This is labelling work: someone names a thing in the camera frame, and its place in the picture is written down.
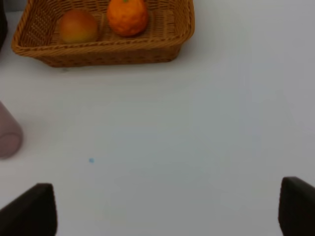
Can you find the orange tangerine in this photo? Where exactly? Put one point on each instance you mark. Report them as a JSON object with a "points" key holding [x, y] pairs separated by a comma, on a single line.
{"points": [[127, 17]]}

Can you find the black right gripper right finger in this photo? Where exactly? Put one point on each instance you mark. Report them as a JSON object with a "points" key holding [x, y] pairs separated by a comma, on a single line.
{"points": [[296, 214]]}

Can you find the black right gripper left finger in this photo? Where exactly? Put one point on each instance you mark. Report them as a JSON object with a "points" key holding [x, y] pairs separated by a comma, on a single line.
{"points": [[34, 213]]}

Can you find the red yellow peach fruit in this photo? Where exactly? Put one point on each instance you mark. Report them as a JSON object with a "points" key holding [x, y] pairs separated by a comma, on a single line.
{"points": [[78, 26]]}

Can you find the dark brown wicker basket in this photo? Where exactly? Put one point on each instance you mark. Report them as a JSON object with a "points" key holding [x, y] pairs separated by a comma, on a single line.
{"points": [[3, 24]]}

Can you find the translucent purple plastic cup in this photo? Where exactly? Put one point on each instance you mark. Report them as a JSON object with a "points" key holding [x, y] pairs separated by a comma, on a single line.
{"points": [[11, 134]]}

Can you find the light orange wicker basket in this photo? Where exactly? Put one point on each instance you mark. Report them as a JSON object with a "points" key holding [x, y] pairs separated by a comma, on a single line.
{"points": [[171, 24]]}

